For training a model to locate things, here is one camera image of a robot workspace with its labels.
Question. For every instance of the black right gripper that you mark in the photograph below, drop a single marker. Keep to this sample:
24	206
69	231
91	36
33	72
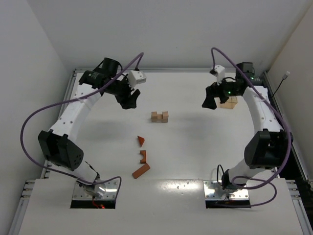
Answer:
215	92

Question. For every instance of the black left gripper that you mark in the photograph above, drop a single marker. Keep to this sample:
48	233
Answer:
123	93

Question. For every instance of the translucent orange plastic box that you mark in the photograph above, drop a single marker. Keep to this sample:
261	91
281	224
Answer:
230	103

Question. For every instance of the light wood cube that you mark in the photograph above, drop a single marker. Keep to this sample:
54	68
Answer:
154	115
154	120
165	115

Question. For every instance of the red-brown triangle wood block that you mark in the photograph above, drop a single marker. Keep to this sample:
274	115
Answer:
141	140

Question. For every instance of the red-brown arch wood block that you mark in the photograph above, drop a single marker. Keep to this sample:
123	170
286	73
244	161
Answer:
143	154

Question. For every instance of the red-brown long wood block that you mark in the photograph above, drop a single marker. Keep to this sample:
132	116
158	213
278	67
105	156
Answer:
140	171

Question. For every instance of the light long wood block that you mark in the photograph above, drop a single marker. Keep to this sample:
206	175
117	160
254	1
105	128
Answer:
159	118

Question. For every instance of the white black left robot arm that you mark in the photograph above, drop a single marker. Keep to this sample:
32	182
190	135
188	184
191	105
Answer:
58	143

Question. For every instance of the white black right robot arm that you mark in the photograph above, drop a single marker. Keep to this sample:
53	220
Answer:
267	148

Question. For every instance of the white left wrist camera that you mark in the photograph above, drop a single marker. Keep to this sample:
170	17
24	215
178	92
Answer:
136	77

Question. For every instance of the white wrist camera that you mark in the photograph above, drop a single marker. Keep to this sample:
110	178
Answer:
136	77
219	72

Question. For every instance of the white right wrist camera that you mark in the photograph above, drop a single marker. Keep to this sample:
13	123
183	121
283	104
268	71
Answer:
219	72

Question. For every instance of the aluminium table frame rail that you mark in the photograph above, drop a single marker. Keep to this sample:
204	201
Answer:
227	70

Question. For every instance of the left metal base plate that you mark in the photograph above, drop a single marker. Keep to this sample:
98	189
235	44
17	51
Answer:
106	191

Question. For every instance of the metal base plate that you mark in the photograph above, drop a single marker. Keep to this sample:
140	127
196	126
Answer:
106	191
214	192

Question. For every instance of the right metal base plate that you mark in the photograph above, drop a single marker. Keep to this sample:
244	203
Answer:
214	192

